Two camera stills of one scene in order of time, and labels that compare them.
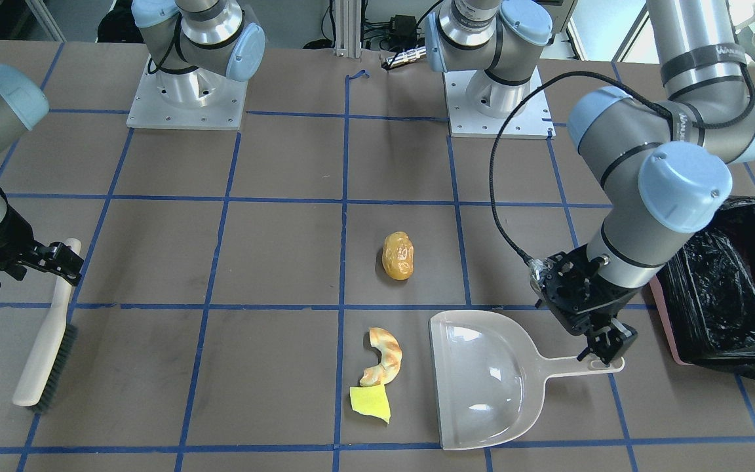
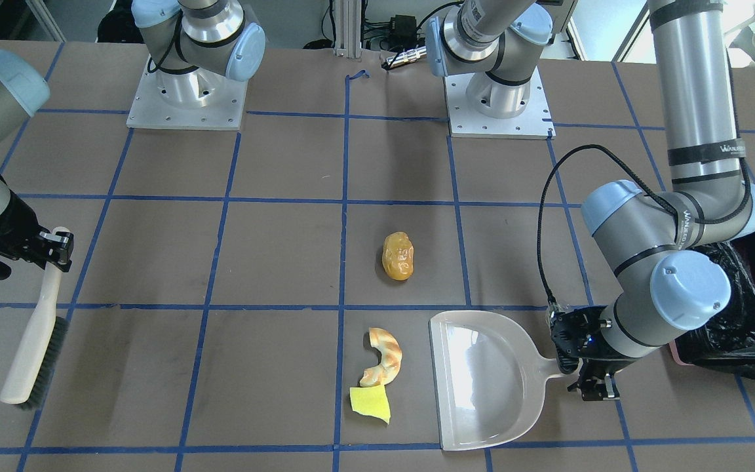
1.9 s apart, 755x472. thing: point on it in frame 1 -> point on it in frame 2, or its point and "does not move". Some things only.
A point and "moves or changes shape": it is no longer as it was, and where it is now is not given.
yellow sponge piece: x=371 y=400 does not move
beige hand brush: x=52 y=351 moves or changes shape
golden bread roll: x=398 y=255 does not move
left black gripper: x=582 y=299 -> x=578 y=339
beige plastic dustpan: x=489 y=377 does not move
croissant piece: x=390 y=350 does not move
